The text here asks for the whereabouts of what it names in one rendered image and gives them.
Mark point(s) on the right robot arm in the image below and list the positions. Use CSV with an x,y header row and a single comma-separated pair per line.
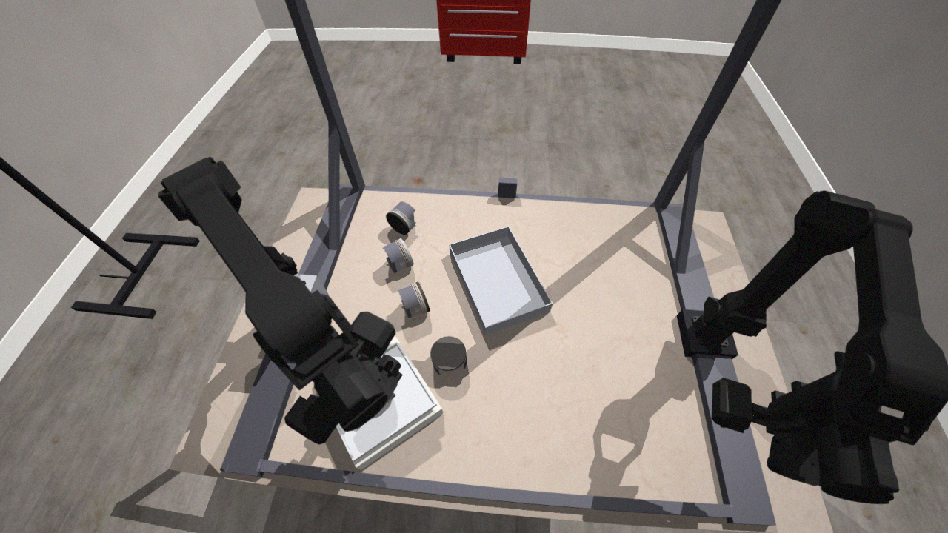
x,y
288,319

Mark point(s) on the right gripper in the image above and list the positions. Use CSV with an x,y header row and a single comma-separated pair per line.
x,y
311,417

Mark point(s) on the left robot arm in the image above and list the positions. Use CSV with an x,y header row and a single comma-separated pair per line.
x,y
890,361

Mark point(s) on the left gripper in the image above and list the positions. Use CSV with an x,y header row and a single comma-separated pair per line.
x,y
732,407

